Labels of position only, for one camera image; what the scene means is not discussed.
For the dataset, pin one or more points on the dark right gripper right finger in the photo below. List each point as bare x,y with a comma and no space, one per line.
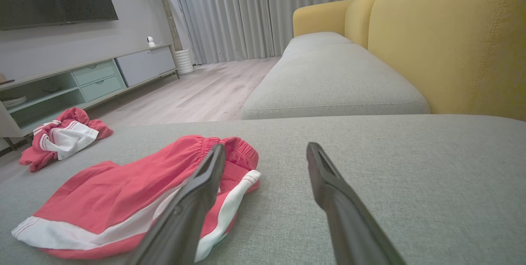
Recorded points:
349,224

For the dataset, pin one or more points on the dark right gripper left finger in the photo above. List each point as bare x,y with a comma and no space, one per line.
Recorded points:
185,215

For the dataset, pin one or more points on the red shorts white trim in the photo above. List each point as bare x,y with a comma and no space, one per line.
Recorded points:
115,187

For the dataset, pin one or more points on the red basketball jersey white sleeves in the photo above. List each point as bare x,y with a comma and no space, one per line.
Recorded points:
70,137

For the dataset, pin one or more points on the large grey sofa seat cushion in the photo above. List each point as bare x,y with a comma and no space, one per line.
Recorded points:
390,183

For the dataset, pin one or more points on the white ribbed plant pot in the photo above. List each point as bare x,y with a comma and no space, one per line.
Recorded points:
184,61

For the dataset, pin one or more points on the pale green television cabinet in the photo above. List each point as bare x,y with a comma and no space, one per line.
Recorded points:
139,65

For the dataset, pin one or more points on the indoor tree plant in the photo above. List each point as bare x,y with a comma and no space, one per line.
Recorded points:
169,18

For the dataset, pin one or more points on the white dish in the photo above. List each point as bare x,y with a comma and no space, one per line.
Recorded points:
14,101

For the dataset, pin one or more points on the yellow sofa armrest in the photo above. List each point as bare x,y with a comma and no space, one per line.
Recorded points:
320,16

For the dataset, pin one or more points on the yellow sofa back cushion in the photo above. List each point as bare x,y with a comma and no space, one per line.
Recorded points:
452,39

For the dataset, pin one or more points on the grey pleated curtain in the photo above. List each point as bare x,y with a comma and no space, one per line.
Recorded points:
246,10

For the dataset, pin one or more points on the small white security camera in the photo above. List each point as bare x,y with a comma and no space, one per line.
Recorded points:
151,42

